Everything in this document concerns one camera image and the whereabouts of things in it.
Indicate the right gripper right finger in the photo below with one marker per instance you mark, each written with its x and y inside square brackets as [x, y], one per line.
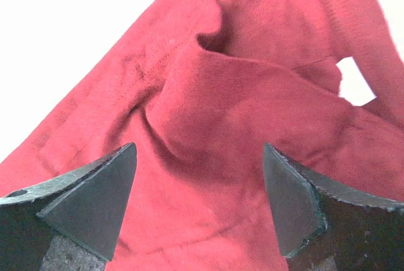
[322, 224]

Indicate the dark red t shirt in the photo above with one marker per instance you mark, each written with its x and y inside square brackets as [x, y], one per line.
[200, 86]

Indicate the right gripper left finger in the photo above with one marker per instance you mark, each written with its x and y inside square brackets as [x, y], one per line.
[70, 222]

